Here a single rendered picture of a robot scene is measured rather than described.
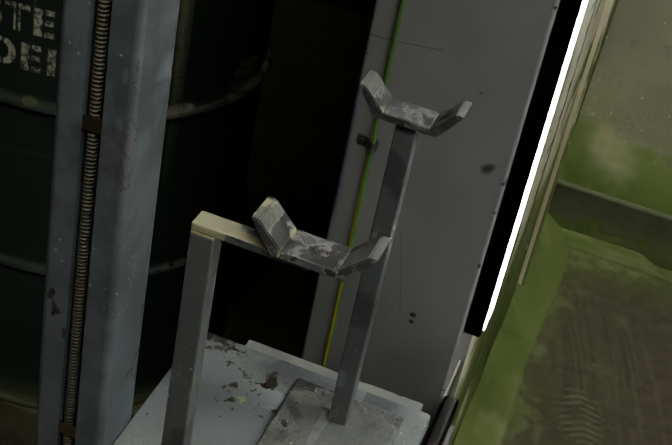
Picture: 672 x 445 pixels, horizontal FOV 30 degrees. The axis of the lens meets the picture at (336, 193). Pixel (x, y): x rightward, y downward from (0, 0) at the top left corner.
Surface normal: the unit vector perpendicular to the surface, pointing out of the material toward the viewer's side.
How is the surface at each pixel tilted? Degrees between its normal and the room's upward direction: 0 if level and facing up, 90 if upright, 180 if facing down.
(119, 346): 90
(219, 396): 0
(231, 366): 0
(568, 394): 0
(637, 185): 57
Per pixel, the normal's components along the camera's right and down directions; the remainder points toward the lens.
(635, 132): -0.18, -0.07
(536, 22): -0.33, 0.46
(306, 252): 0.18, -0.83
